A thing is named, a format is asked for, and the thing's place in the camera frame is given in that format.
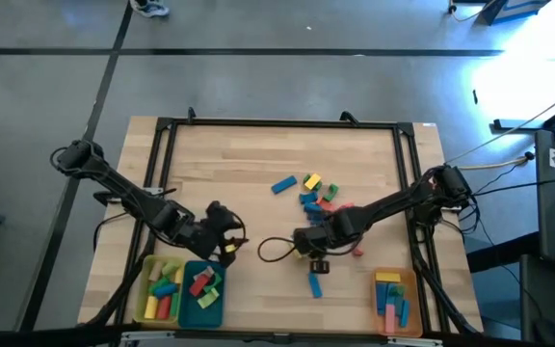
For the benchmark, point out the orange plastic tray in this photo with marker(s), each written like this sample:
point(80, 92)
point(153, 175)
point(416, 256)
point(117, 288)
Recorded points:
point(413, 284)

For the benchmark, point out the pink long wooden block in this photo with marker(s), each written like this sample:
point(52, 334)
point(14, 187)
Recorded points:
point(390, 319)

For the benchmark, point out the blue wooden cylinder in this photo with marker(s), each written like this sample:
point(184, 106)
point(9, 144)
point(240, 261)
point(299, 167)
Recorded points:
point(166, 291)

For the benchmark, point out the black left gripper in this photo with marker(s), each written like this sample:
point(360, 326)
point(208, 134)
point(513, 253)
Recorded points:
point(215, 229)

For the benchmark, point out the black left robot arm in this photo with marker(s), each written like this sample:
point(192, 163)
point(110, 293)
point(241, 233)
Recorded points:
point(128, 193)

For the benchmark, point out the blue long wooden block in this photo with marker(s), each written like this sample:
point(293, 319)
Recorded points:
point(404, 313)
point(315, 285)
point(284, 185)

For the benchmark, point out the aluminium rail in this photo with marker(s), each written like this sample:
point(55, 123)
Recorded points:
point(282, 338)

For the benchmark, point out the yellow plastic tray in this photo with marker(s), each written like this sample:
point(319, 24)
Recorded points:
point(140, 289)

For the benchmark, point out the black floor stand base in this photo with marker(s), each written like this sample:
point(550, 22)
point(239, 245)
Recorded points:
point(513, 126)

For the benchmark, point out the light green wooden cylinder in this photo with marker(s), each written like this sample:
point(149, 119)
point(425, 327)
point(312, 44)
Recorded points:
point(170, 268)

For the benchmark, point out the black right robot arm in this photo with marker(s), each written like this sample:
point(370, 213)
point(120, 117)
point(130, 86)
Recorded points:
point(383, 207)

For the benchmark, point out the natural wooden cylinder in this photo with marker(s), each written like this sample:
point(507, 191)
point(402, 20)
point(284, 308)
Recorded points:
point(155, 271)

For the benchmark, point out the natural wooden arch block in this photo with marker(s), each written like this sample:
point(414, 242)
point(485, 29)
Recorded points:
point(204, 274)

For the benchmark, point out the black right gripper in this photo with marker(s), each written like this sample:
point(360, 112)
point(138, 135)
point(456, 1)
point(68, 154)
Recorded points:
point(313, 240)

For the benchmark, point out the light green arch block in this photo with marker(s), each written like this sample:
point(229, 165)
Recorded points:
point(207, 300)

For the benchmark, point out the blue floor equipment base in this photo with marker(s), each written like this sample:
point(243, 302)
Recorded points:
point(513, 7)

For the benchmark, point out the red wooden cylinder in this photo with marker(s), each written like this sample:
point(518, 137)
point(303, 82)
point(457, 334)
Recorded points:
point(164, 308)

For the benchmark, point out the teal plastic tray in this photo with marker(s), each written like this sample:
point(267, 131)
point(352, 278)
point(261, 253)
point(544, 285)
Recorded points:
point(203, 318)

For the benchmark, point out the yellow flat wooden block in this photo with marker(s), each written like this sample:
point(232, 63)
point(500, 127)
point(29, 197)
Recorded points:
point(297, 254)

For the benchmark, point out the black front crossbar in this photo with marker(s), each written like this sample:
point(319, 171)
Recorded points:
point(41, 335)

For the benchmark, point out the yellow wooden block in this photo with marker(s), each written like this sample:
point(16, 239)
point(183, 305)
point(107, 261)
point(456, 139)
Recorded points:
point(179, 277)
point(312, 181)
point(388, 277)
point(297, 254)

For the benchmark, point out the red wooden arch block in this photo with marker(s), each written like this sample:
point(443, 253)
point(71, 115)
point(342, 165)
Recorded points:
point(357, 251)
point(345, 206)

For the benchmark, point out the black table frame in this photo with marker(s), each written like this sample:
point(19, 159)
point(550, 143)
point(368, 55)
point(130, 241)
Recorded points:
point(282, 123)

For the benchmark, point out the yellow wooden cylinder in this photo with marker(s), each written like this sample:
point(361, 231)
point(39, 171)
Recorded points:
point(151, 307)

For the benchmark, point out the person's shoe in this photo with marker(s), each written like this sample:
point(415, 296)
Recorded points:
point(150, 8)

